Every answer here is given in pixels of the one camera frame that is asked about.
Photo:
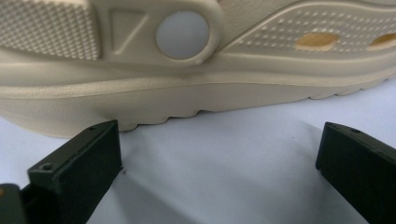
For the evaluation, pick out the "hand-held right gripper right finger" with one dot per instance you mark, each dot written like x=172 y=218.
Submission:
x=361 y=168

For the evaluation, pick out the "beige clog slipper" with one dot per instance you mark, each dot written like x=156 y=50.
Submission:
x=199 y=90

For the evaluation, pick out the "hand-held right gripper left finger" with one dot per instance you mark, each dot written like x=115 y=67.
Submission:
x=81 y=174

